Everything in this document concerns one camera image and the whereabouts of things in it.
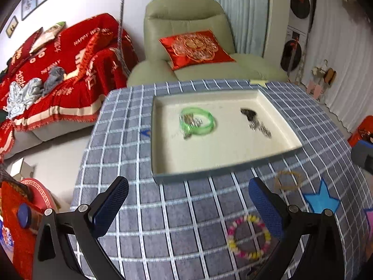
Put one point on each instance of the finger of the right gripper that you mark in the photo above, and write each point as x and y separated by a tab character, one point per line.
362	155

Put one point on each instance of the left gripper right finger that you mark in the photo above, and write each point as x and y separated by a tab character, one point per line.
310	240

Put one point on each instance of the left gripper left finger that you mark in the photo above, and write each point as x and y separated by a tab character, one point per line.
54	257

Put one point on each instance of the silver heart brooch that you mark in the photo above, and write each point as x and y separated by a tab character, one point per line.
265	131
254	124

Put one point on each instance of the black hair claw clip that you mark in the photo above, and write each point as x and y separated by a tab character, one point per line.
249	113

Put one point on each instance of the silver hair clip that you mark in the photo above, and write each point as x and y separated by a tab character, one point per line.
188	121

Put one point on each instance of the grey jewelry tray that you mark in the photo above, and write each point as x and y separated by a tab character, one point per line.
231	146

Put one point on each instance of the red plastic stool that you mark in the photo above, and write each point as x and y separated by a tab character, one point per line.
363	132

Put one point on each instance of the jar with blue lid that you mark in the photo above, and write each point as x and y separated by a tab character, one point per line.
29	218

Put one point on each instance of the red gift bag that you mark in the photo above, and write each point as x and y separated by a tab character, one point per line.
24	239

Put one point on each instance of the slipper rack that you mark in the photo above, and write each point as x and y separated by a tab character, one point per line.
323	77

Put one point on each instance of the grey checked tablecloth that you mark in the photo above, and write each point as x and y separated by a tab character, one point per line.
178	231

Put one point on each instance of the white sheer curtain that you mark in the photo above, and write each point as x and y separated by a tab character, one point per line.
341	37

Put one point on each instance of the grey clothes pile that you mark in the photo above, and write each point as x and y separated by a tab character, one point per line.
21	98

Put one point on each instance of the sofa with red cover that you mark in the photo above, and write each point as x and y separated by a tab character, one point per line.
62	86

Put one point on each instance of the red embroidered cushion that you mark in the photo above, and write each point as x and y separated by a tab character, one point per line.
194	48

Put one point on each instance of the grey-blue curtain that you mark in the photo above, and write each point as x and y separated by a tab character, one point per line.
248	21

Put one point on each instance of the cream printed pillow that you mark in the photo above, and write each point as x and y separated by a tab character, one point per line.
46	36

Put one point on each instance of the green leather armchair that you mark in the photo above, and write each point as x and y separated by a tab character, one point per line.
164	18

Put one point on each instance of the flexible camera stand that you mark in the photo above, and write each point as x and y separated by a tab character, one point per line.
119	49

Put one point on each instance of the small picture frame left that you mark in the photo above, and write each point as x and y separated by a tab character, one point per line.
12	26

